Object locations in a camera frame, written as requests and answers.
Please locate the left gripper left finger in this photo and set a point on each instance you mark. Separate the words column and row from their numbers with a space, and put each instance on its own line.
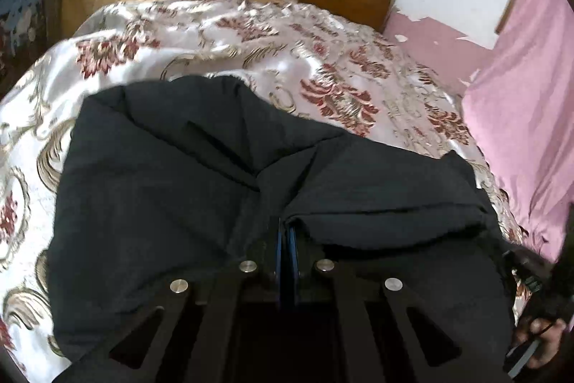
column 196, row 332

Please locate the person's right hand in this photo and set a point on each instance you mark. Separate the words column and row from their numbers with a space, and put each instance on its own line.
column 549, row 333

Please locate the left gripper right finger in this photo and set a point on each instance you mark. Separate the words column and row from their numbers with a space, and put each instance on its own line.
column 432, row 313

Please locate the pink curtain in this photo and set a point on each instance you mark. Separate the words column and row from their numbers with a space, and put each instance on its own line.
column 520, row 111

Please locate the black padded jacket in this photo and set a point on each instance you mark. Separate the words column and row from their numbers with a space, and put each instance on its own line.
column 177, row 181

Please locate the floral satin bedspread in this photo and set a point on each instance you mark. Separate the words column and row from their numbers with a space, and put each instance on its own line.
column 305, row 61

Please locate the blue fabric wardrobe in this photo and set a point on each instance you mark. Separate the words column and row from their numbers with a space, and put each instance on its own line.
column 24, row 35

